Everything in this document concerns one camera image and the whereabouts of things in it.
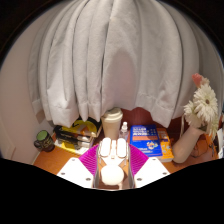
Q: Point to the white daisy flower bunch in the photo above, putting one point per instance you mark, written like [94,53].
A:
[205,103]

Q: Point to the black spine book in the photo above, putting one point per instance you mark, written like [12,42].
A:
[73,142]

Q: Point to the white pleated curtain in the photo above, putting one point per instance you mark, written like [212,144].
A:
[113,56]

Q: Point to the white device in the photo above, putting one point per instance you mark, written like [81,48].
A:
[220,141]

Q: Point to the cream lidded travel cup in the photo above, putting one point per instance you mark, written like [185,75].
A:
[111,125]

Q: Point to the yellow cover book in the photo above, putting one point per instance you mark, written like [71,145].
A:
[83,128]

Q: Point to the blue book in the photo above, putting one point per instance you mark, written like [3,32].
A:
[145,140]

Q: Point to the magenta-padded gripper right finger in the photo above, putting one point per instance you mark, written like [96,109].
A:
[150,170]

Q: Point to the white ceramic jug vase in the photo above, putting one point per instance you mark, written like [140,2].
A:
[185,143]

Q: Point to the dark mug with green inside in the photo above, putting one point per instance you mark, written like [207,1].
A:
[44,141]

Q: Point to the white computer mouse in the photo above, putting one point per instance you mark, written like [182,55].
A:
[112,166]

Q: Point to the clear spray bottle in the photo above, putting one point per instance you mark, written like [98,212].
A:
[124,131]

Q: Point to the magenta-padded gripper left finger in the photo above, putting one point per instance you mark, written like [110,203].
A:
[78,171]

